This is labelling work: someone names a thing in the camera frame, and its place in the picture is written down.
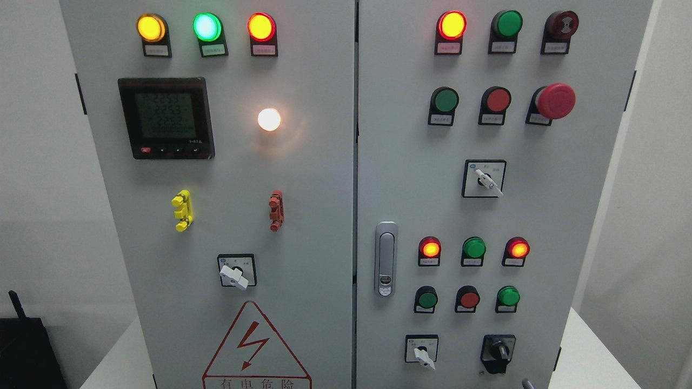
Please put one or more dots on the black knob selector switch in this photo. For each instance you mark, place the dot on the black knob selector switch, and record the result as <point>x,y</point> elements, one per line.
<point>497,352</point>

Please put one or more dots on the red terminal connector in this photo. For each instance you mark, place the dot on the red terminal connector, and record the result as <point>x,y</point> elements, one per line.
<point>276,213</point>

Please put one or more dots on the red lit indicator lower left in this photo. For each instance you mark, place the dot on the red lit indicator lower left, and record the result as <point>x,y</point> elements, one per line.
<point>429,252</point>

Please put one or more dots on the red lit indicator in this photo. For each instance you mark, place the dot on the red lit indicator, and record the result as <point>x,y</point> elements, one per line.
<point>429,252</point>
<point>449,33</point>

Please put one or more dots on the white lit indicator lamp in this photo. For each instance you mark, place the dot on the white lit indicator lamp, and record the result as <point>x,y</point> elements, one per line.
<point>269,119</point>

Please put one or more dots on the green push button lower left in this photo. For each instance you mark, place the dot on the green push button lower left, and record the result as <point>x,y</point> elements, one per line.
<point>426,299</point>

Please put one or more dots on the green push button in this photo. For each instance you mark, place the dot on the green push button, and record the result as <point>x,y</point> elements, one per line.
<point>443,102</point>
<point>507,299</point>
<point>426,299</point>

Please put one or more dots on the green push button upper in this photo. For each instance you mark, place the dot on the green push button upper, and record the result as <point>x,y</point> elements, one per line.
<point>443,102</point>

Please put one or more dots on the grey left cabinet door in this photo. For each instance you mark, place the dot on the grey left cabinet door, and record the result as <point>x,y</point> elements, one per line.
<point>304,270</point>

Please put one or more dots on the grey cabinet door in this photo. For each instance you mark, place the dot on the grey cabinet door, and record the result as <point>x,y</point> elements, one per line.
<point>411,173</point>
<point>304,270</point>

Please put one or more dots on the green indicator lower middle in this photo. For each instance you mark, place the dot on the green indicator lower middle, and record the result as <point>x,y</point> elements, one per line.
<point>473,251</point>

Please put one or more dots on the grey right cabinet door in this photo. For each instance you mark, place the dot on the grey right cabinet door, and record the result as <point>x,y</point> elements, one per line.
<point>411,173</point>

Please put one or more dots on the red push button lower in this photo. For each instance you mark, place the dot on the red push button lower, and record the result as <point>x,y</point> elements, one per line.
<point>467,299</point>

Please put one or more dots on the red push button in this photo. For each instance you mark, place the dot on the red push button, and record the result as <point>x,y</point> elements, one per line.
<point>494,104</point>
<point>467,299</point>

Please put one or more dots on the yellow terminal connector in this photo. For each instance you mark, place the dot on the yellow terminal connector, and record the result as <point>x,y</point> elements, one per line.
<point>182,203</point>

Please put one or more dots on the red push button upper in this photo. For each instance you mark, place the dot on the red push button upper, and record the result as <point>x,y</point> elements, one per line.
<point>494,104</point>

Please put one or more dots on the red indicator lower right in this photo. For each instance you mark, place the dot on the red indicator lower right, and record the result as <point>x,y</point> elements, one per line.
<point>516,251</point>

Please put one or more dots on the red triangle warning sticker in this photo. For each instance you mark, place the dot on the red triangle warning sticker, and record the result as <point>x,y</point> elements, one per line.
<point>254,355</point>

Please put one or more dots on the red-orange indicator light left door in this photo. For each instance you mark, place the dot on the red-orange indicator light left door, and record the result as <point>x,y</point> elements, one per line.
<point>263,35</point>

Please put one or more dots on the green push button lower right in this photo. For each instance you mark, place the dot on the green push button lower right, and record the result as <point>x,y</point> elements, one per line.
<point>507,299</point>

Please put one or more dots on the black digital power meter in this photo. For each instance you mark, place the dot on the black digital power meter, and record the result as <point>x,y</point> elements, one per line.
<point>167,117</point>

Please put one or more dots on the red lit indicator top right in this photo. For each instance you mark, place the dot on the red lit indicator top right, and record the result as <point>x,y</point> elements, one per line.
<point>449,33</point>

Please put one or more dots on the green lit indicator light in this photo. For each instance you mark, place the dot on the green lit indicator light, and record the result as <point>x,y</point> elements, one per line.
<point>208,29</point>

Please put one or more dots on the red emergency stop button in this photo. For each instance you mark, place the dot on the red emergency stop button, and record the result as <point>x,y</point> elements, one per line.
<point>551,102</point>

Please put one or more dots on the green indicator top right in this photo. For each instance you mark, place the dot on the green indicator top right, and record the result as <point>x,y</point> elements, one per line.
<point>504,29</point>

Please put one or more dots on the yellow indicator light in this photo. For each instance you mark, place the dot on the yellow indicator light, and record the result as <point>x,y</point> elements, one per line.
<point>155,35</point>

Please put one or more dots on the dark red buzzer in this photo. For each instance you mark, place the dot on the dark red buzzer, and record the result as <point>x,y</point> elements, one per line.
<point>559,27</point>

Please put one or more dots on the black box with antenna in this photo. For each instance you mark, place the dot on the black box with antenna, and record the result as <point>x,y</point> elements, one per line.
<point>27,358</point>

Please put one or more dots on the silver door lock handle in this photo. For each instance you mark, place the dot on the silver door lock handle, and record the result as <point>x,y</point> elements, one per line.
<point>385,258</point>

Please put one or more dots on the white selector switch left door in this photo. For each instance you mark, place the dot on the white selector switch left door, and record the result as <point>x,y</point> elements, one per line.
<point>237,270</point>

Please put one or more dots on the white selector switch upper right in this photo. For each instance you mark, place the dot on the white selector switch upper right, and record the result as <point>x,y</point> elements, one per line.
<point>483,178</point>

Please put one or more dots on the white selector switch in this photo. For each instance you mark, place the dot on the white selector switch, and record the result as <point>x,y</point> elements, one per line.
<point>483,178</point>
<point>421,349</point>

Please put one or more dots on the white selector switch bottom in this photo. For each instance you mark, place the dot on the white selector switch bottom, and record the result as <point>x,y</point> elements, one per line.
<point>421,349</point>

